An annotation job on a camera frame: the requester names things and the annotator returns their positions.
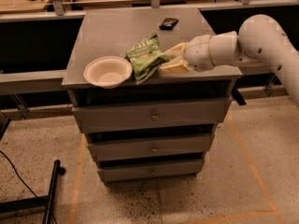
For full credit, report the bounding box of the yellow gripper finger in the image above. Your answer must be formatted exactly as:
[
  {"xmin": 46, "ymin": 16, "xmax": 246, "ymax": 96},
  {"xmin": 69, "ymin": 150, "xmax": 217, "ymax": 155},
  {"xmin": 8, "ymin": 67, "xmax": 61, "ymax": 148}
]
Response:
[
  {"xmin": 159, "ymin": 56, "xmax": 192, "ymax": 74},
  {"xmin": 164, "ymin": 42, "xmax": 188, "ymax": 60}
]

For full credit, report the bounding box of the green jalapeno chip bag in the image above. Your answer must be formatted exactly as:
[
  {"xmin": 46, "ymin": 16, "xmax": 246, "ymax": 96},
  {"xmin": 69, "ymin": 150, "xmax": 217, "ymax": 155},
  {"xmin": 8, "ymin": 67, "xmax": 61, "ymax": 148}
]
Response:
[{"xmin": 126, "ymin": 34, "xmax": 170, "ymax": 84}]

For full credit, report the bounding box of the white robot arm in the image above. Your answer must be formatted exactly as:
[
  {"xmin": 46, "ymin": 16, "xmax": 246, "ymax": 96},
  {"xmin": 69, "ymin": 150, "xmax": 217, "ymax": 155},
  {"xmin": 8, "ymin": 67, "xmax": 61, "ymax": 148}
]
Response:
[{"xmin": 159, "ymin": 14, "xmax": 299, "ymax": 105}]

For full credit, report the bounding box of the white paper bowl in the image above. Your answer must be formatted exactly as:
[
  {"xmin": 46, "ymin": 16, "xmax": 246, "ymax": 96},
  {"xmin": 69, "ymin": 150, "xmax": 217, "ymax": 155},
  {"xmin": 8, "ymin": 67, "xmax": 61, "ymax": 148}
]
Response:
[{"xmin": 83, "ymin": 56, "xmax": 133, "ymax": 89}]

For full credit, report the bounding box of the small black snack packet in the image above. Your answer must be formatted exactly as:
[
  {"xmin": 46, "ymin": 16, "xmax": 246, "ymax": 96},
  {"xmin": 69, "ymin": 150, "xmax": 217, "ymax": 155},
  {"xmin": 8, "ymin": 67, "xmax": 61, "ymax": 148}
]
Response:
[{"xmin": 159, "ymin": 18, "xmax": 178, "ymax": 31}]

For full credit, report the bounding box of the top grey drawer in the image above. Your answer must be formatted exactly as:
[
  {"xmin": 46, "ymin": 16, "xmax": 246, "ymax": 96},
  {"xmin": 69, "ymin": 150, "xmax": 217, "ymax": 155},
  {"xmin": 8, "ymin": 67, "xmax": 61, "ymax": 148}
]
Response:
[{"xmin": 73, "ymin": 98, "xmax": 231, "ymax": 133}]

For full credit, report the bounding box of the grey drawer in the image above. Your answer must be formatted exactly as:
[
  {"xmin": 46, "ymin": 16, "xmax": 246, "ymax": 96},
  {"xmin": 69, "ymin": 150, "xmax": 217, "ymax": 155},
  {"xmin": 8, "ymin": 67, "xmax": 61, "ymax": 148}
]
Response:
[
  {"xmin": 88, "ymin": 133, "xmax": 214, "ymax": 161},
  {"xmin": 98, "ymin": 159, "xmax": 204, "ymax": 182},
  {"xmin": 73, "ymin": 98, "xmax": 231, "ymax": 133}
]

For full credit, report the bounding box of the grey drawer cabinet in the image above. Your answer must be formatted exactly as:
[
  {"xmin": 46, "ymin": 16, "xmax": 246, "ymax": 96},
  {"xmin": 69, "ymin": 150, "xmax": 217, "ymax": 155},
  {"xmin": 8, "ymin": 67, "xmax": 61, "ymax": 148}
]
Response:
[{"xmin": 62, "ymin": 8, "xmax": 241, "ymax": 184}]

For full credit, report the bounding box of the bottom grey drawer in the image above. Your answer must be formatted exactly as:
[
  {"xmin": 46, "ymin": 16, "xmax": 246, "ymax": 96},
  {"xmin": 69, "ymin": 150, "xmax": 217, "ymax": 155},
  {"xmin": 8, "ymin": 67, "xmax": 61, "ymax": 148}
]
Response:
[{"xmin": 98, "ymin": 159, "xmax": 204, "ymax": 182}]

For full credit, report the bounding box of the middle grey drawer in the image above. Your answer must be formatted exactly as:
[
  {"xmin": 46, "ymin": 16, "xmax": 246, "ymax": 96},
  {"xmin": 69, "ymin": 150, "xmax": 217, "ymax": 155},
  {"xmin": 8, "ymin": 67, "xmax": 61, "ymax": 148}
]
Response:
[{"xmin": 88, "ymin": 133, "xmax": 214, "ymax": 161}]

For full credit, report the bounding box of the grey metal railing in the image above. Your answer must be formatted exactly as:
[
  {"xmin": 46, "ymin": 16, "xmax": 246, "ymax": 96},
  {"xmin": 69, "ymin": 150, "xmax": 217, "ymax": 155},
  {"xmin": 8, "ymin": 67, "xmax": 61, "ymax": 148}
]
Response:
[{"xmin": 0, "ymin": 0, "xmax": 299, "ymax": 95}]

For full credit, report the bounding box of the black stand base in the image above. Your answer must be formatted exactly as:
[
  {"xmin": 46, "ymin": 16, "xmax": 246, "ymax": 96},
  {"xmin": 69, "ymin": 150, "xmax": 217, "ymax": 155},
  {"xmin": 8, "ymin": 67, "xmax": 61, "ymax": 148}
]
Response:
[{"xmin": 0, "ymin": 159, "xmax": 66, "ymax": 224}]

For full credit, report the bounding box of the black floor cable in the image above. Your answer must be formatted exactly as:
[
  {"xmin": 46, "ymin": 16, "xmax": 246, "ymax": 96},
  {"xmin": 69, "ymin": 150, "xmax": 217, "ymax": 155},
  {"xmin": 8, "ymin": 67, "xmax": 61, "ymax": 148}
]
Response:
[{"xmin": 0, "ymin": 149, "xmax": 59, "ymax": 224}]

